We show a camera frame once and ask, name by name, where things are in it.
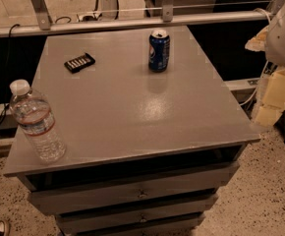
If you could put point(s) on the black rxbar chocolate bar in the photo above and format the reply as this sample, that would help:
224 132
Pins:
76 64

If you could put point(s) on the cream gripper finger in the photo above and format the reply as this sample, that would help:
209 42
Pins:
257 43

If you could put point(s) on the metal railing frame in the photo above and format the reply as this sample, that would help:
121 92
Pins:
47 17

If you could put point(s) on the middle grey drawer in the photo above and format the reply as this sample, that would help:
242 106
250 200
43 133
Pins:
137 214

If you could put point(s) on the grey drawer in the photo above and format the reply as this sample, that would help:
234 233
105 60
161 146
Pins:
137 214
185 221
151 186

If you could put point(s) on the grey drawer cabinet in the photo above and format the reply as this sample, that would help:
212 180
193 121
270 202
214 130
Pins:
121 121

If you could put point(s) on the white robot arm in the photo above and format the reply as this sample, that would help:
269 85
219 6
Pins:
271 40

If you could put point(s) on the blue pepsi can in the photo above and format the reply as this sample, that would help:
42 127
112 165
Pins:
159 49

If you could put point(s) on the top grey drawer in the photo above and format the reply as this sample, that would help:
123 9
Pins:
151 186

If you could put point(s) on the clear plastic water bottle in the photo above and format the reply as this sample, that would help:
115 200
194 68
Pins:
33 113

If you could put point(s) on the bottom grey drawer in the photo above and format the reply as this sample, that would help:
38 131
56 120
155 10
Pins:
185 221

